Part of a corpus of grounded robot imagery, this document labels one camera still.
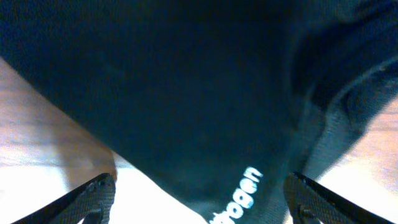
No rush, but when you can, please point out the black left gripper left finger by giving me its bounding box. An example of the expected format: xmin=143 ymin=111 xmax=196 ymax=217
xmin=12 ymin=173 xmax=116 ymax=224

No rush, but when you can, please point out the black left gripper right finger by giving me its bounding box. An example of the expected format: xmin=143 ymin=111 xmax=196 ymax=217
xmin=283 ymin=172 xmax=392 ymax=224

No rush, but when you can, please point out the black polo shirt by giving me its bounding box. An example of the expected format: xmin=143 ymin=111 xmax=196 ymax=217
xmin=1 ymin=0 xmax=397 ymax=223

